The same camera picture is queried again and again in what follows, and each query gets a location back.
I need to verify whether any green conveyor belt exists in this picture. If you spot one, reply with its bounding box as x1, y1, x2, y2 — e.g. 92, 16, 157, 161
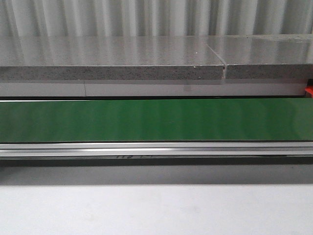
0, 98, 313, 143

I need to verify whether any grey stone slab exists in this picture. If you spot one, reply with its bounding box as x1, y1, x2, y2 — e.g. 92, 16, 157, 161
0, 35, 313, 82

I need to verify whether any red plastic part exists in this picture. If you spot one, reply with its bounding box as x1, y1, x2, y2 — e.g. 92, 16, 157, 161
305, 79, 313, 98

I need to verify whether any white curtain backdrop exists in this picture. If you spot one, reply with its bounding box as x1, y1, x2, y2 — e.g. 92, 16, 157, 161
0, 0, 313, 37

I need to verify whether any aluminium conveyor side rail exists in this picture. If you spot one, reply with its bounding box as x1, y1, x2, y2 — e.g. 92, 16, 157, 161
0, 141, 313, 160

